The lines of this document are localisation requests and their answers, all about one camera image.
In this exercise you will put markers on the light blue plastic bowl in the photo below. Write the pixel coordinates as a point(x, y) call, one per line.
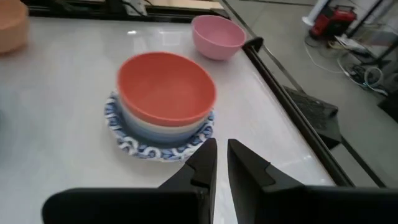
point(158, 137)

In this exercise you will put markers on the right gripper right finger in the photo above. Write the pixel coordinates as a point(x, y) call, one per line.
point(311, 205)

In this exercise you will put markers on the red-orange plastic bowl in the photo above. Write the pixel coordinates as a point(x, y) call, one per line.
point(164, 87)

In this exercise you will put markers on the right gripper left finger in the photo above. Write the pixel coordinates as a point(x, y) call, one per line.
point(140, 205)

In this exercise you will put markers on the blue patterned paper bowl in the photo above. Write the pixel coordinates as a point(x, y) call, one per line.
point(146, 152)

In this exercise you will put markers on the black table frame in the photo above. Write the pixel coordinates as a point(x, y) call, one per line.
point(290, 109)

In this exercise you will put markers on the red machine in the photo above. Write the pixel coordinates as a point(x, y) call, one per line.
point(332, 20)

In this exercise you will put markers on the pink plastic bowl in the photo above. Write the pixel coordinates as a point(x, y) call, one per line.
point(217, 37)

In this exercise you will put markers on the white post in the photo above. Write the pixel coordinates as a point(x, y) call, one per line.
point(315, 12)

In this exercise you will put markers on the orange plastic bowl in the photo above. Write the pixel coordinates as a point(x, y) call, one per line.
point(12, 28)

